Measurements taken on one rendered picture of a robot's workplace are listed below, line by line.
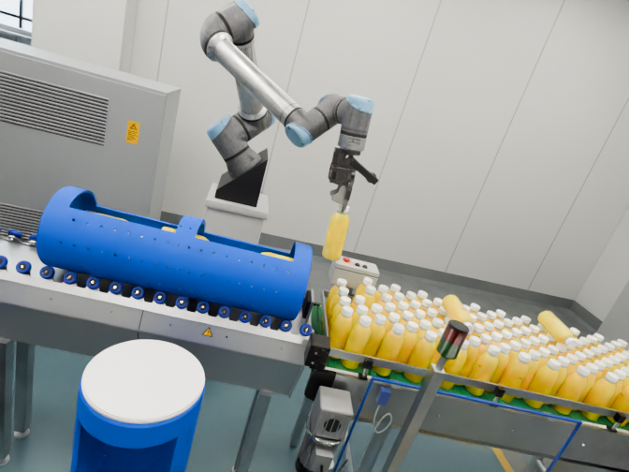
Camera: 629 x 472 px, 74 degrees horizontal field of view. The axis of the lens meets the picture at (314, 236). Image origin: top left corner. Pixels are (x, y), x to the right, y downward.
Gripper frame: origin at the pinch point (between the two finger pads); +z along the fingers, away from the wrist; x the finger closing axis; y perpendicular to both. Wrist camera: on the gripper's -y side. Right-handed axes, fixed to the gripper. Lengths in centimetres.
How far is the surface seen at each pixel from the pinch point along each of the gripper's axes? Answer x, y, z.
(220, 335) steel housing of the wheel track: 10, 35, 51
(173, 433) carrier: 63, 39, 42
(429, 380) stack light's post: 36, -31, 40
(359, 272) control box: -25.2, -17.9, 33.8
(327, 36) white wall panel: -277, -2, -82
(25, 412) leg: -11, 114, 116
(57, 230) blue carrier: 10, 90, 20
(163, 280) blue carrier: 11, 56, 32
